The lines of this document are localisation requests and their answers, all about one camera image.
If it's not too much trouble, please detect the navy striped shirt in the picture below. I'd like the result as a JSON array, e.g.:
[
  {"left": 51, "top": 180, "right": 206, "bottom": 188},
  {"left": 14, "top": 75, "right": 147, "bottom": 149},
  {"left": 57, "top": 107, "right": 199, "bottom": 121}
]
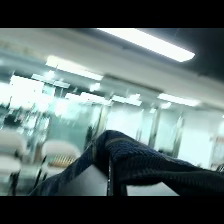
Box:
[{"left": 29, "top": 129, "right": 224, "bottom": 197}]

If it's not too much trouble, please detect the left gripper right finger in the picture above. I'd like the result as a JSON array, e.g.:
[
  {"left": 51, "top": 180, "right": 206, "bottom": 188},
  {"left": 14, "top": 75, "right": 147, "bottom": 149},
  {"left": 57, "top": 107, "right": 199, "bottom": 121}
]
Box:
[{"left": 111, "top": 168, "right": 129, "bottom": 197}]

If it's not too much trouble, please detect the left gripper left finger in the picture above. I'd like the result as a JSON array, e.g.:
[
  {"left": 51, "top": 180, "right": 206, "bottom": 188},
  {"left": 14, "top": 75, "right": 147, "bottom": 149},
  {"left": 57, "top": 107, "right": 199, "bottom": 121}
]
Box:
[{"left": 106, "top": 166, "right": 113, "bottom": 197}]

